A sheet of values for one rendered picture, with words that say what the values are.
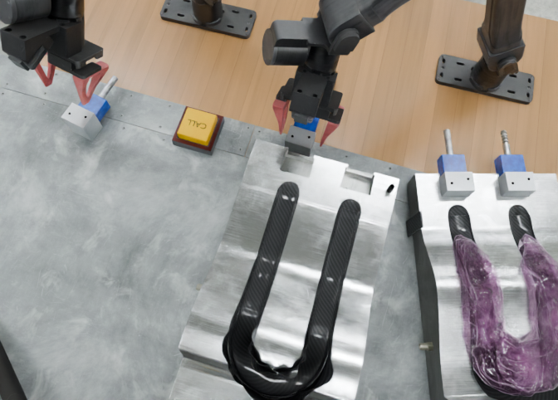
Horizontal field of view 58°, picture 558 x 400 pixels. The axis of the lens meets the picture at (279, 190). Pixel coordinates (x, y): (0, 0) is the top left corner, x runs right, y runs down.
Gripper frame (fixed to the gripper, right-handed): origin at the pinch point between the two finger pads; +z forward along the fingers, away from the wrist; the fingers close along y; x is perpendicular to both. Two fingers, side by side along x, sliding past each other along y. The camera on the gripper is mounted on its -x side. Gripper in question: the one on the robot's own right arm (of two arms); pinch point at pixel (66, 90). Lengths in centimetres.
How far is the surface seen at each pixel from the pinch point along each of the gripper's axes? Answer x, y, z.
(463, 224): 15, 72, 0
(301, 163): 11.1, 41.3, 0.7
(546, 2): 187, 89, 0
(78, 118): 2.1, 0.6, 6.8
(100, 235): -9.4, 14.5, 19.6
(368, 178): 13, 53, -1
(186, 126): 10.4, 18.3, 4.1
